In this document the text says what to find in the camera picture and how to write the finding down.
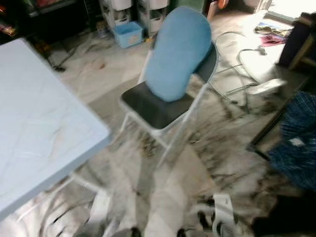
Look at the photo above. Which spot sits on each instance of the blue plaid shirt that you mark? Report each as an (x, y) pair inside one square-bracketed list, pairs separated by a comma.
[(296, 143)]

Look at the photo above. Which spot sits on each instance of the black clothes rack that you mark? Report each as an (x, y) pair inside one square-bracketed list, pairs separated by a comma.
[(261, 134)]

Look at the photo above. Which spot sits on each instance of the pink cloth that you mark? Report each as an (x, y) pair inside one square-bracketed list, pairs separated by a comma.
[(274, 40)]

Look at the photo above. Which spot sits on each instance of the dark grey sofa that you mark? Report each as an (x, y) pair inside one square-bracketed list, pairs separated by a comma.
[(291, 217)]

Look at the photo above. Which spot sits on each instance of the light blue cushion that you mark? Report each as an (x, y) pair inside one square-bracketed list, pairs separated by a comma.
[(177, 49)]

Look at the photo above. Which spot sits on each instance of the white drawer unit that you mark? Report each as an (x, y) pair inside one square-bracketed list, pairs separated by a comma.
[(153, 15)]

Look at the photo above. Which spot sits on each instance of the blue plastic basket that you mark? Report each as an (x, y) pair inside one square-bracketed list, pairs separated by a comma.
[(127, 34)]

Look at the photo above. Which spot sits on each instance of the chrome tube frame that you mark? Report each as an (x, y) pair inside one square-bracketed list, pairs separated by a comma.
[(264, 88)]

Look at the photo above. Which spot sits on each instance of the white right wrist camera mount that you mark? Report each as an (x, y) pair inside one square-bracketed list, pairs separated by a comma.
[(223, 207)]

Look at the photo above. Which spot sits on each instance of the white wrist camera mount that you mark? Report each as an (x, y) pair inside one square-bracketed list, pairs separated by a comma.
[(223, 207), (101, 205)]

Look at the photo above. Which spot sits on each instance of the white frame folding chair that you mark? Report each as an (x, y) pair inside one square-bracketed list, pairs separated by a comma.
[(148, 106)]

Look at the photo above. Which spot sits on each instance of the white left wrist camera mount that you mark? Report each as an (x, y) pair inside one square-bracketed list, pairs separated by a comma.
[(101, 205)]

